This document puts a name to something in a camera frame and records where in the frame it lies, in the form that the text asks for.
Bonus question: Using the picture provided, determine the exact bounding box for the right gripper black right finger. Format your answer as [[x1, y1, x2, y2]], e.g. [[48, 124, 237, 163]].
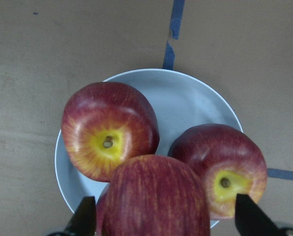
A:
[[235, 194, 293, 236]]

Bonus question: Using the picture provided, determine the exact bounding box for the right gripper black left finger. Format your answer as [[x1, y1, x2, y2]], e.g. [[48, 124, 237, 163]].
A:
[[64, 196, 97, 236]]

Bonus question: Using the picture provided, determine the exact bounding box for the red apple carried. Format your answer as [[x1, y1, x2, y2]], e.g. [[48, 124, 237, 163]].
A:
[[102, 155, 210, 236]]

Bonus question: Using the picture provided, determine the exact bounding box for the red apple back on plate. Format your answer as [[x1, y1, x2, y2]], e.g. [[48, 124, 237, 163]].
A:
[[95, 184, 109, 236]]

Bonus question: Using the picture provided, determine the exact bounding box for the red apple on plate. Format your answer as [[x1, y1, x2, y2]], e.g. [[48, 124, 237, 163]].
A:
[[95, 184, 109, 236], [61, 82, 160, 182], [168, 123, 267, 220]]

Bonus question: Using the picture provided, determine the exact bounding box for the red apple front on plate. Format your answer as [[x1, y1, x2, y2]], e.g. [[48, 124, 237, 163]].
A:
[[168, 123, 267, 220]]

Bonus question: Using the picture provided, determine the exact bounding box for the red apple left on plate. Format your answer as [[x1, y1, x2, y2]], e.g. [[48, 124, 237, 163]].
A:
[[61, 82, 160, 182]]

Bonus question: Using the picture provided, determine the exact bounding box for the light blue plate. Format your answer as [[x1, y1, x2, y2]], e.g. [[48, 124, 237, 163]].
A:
[[54, 69, 243, 211]]

